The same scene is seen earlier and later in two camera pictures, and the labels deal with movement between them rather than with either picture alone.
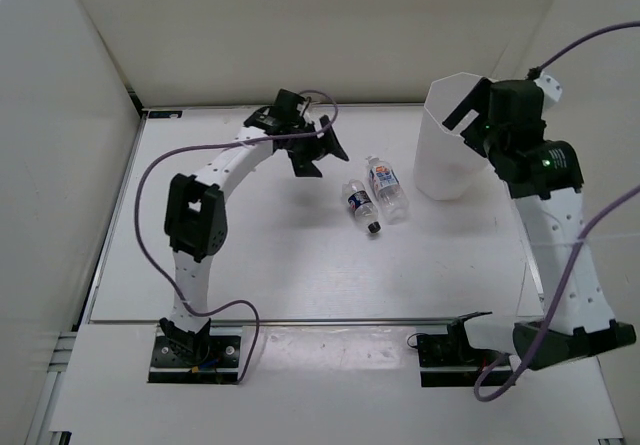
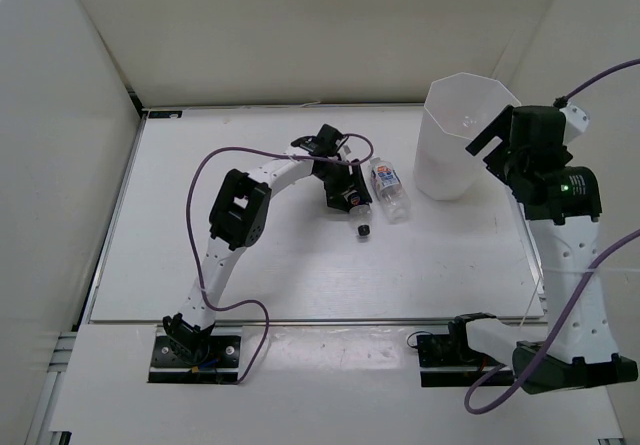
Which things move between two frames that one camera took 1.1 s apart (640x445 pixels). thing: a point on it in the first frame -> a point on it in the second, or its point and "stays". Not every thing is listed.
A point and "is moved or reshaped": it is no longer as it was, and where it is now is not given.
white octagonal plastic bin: x=445 y=166 stays
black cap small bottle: x=362 y=206 is moved or reshaped
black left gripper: x=320 y=148 -> x=335 y=194
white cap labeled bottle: x=392 y=199 stays
